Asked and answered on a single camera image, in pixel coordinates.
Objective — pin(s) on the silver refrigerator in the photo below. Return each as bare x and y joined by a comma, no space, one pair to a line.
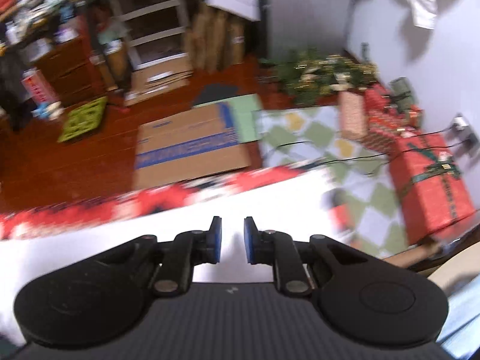
306,24

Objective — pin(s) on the red Christmas pattern tablecloth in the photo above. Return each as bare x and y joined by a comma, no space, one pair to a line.
51,220

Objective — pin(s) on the Mianshu flattened cardboard box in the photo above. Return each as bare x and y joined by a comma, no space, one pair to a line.
186,146

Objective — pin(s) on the light blue fleece garment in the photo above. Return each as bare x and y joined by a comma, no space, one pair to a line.
460,333

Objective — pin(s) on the large red gift box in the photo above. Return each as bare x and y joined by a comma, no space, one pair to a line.
429,185

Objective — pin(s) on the white sweatshirt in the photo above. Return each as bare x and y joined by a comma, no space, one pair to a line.
300,207

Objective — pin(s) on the kraft patterned gift box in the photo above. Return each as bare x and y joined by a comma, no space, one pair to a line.
353,120

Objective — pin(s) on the dark green gift box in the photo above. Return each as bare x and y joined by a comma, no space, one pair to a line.
401,90

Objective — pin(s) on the Christmas garland with ornaments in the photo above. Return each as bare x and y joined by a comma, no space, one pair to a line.
305,76

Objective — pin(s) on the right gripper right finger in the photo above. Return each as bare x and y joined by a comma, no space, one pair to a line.
361,297

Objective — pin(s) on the stack of flattened cardboard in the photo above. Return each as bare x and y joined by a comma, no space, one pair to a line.
214,40

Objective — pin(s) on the wall power outlet with plugs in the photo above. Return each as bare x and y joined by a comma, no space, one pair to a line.
465,132

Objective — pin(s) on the small red dotted gift box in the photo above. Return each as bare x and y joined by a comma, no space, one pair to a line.
383,120

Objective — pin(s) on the green checkered floor mat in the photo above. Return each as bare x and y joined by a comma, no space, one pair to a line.
297,135

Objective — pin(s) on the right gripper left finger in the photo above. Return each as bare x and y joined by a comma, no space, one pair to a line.
99,298

